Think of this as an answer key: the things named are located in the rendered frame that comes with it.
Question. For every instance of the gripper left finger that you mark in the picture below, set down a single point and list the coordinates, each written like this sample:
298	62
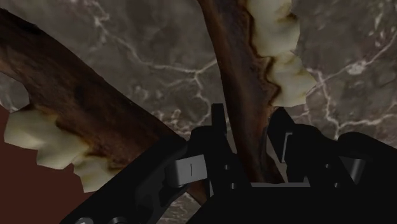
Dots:
149	173

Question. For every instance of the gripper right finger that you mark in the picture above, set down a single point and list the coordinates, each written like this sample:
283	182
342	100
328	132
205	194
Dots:
313	155

